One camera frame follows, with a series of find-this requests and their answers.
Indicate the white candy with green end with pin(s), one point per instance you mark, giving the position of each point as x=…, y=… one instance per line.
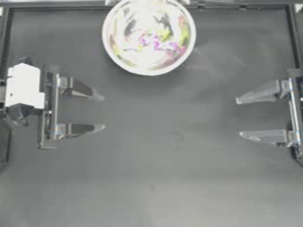
x=128, y=48

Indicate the magenta candy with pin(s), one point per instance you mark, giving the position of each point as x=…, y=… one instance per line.
x=147, y=40

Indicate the purple white candy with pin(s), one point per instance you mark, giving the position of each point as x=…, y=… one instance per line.
x=166, y=46

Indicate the steel bowl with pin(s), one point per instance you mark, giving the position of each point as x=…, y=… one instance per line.
x=146, y=63

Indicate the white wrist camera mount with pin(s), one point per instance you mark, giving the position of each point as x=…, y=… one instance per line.
x=23, y=85

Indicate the black table frame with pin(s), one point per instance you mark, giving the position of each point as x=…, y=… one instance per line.
x=59, y=5

